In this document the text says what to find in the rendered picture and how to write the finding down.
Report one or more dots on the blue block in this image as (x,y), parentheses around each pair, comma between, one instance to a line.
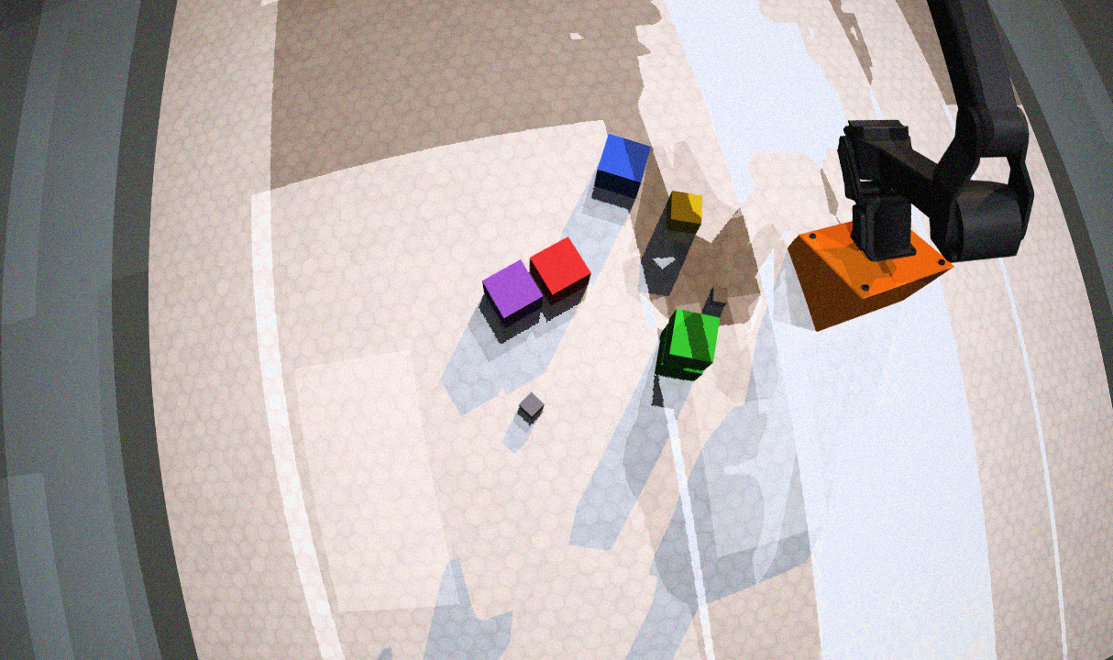
(622,166)

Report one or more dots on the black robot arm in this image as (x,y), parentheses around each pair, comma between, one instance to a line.
(969,220)

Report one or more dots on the purple block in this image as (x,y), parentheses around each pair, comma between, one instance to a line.
(512,293)

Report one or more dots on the yellow cube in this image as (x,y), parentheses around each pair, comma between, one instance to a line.
(684,212)

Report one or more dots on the red block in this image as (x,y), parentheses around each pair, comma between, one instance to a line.
(559,270)

